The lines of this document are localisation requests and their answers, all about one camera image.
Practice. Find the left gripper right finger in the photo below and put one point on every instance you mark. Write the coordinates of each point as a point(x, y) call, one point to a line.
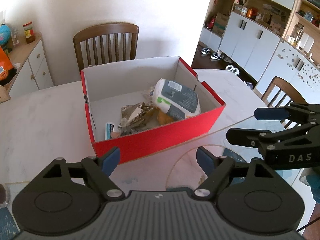
point(217, 170)

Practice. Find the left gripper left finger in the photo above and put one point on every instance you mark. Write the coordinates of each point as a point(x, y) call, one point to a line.
point(98, 171)

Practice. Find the red lid sauce jar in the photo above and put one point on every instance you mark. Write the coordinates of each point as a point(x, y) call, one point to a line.
point(29, 32)

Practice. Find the glass jar dark contents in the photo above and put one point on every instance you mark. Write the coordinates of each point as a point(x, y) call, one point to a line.
point(4, 196)

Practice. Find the blueberry bread packet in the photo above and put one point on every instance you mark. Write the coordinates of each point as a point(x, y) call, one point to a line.
point(148, 94)

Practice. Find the white sideboard cabinet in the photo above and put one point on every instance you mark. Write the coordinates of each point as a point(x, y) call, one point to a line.
point(32, 69)

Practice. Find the right wooden chair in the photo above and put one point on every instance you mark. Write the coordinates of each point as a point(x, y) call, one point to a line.
point(281, 93)

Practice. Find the far wooden chair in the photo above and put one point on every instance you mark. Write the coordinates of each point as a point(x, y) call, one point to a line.
point(106, 43)

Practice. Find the blue gloved right hand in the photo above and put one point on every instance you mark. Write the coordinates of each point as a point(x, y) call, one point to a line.
point(311, 178)

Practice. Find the wooden high chair back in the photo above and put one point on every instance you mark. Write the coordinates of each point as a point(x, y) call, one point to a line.
point(4, 95)

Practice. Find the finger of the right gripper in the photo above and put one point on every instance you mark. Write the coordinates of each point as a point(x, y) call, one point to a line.
point(247, 137)
point(280, 113)

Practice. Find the white snack pouch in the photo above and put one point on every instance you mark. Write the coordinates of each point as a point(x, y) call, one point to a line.
point(111, 131)

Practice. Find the yellow squeaky toy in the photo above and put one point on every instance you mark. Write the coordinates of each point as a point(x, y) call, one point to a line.
point(164, 119)

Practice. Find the white wall cabinet unit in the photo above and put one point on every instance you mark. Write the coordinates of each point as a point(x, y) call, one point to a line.
point(266, 39)

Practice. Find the red cardboard box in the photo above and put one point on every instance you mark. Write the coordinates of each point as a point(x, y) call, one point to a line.
point(109, 87)

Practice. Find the small blue globe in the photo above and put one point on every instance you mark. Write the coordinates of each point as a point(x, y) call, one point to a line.
point(5, 34)

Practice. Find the orange snack bag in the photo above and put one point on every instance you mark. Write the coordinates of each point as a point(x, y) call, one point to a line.
point(6, 67)

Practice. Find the silver foil wrapper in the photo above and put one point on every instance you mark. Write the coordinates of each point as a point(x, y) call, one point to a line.
point(134, 118)

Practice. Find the white grey large pouch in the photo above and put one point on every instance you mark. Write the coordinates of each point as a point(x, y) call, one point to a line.
point(175, 100)

